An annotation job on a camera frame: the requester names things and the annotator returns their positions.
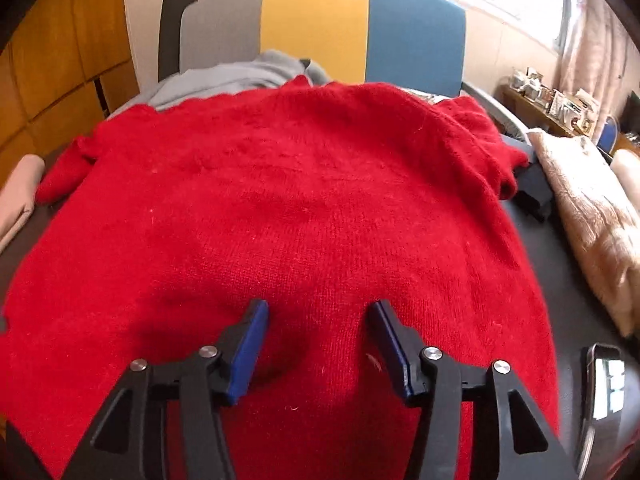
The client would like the red knitted sweater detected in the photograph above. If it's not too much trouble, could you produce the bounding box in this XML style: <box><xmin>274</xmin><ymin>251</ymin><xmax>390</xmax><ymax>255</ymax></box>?
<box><xmin>1</xmin><ymin>77</ymin><xmax>559</xmax><ymax>479</ymax></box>

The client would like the black smartphone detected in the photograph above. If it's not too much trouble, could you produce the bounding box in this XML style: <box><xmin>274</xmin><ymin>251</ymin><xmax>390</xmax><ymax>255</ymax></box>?
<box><xmin>576</xmin><ymin>344</ymin><xmax>626</xmax><ymax>479</ymax></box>

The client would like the beige fluffy blanket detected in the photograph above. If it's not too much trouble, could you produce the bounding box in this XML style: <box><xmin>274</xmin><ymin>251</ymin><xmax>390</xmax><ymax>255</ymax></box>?
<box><xmin>527</xmin><ymin>129</ymin><xmax>639</xmax><ymax>338</ymax></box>

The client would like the folded pink cloth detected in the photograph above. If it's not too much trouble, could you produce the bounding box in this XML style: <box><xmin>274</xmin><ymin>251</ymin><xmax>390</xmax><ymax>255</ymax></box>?
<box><xmin>0</xmin><ymin>154</ymin><xmax>46</xmax><ymax>252</ymax></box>

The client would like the cluttered wooden desk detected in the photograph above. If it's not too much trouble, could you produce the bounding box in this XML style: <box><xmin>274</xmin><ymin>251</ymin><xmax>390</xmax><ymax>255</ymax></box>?
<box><xmin>495</xmin><ymin>67</ymin><xmax>639</xmax><ymax>156</ymax></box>

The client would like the wooden wardrobe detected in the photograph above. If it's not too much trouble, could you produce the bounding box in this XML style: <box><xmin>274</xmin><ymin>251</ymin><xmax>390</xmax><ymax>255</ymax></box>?
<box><xmin>1</xmin><ymin>0</ymin><xmax>139</xmax><ymax>177</ymax></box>

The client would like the floral curtain left panel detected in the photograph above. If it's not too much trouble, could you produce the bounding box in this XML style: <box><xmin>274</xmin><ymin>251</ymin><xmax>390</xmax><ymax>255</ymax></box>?
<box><xmin>559</xmin><ymin>0</ymin><xmax>639</xmax><ymax>115</ymax></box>

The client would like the light grey garment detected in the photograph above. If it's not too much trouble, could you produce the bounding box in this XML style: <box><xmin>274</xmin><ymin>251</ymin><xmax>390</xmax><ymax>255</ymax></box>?
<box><xmin>110</xmin><ymin>50</ymin><xmax>332</xmax><ymax>118</ymax></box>

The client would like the black rolled mat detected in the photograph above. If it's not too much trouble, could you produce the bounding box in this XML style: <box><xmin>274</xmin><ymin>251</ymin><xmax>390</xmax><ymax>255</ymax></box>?
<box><xmin>157</xmin><ymin>0</ymin><xmax>198</xmax><ymax>81</ymax></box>

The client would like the grey yellow blue sofa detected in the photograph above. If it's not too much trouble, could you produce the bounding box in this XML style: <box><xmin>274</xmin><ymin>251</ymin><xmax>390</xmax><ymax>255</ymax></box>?
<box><xmin>179</xmin><ymin>0</ymin><xmax>465</xmax><ymax>98</ymax></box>

